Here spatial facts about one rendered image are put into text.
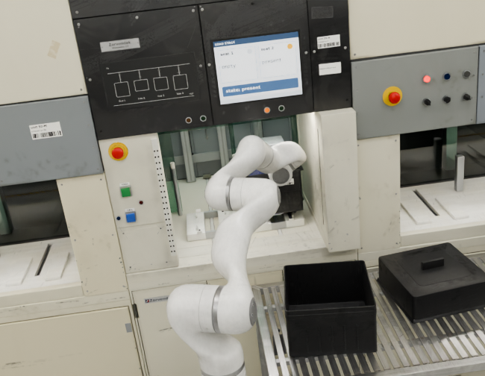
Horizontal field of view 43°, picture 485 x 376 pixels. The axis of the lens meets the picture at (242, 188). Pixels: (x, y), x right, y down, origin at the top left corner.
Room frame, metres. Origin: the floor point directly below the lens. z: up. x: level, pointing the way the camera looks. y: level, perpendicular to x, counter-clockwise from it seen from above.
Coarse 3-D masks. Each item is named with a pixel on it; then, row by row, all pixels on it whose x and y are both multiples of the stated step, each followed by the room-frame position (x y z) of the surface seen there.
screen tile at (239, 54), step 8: (232, 48) 2.02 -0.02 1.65; (240, 48) 2.02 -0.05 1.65; (224, 56) 2.02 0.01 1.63; (232, 56) 2.02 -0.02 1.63; (240, 56) 2.02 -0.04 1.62; (248, 56) 2.03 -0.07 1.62; (248, 64) 2.03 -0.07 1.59; (256, 64) 2.03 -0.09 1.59; (224, 72) 2.02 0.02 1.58; (232, 72) 2.02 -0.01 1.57; (240, 72) 2.02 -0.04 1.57; (248, 72) 2.03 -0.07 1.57; (256, 72) 2.03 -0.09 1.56; (224, 80) 2.02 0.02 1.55; (232, 80) 2.02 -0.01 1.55; (240, 80) 2.02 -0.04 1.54
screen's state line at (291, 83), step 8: (280, 80) 2.03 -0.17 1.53; (288, 80) 2.03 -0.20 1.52; (296, 80) 2.03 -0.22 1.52; (224, 88) 2.02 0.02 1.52; (232, 88) 2.02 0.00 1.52; (240, 88) 2.02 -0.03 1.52; (248, 88) 2.03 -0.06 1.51; (256, 88) 2.03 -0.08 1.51; (264, 88) 2.03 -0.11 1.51; (272, 88) 2.03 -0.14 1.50; (280, 88) 2.03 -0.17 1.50; (288, 88) 2.03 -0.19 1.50; (224, 96) 2.02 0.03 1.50
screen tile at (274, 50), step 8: (264, 48) 2.03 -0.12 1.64; (272, 48) 2.03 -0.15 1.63; (280, 48) 2.03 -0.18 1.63; (264, 56) 2.03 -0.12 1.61; (272, 56) 2.03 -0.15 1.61; (280, 56) 2.03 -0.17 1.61; (288, 56) 2.03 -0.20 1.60; (272, 64) 2.03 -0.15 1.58; (280, 64) 2.03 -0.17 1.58; (288, 64) 2.03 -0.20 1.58; (296, 64) 2.03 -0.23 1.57; (264, 72) 2.03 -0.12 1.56; (272, 72) 2.03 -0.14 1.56; (280, 72) 2.03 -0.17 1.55; (288, 72) 2.03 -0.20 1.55; (296, 72) 2.03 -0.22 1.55
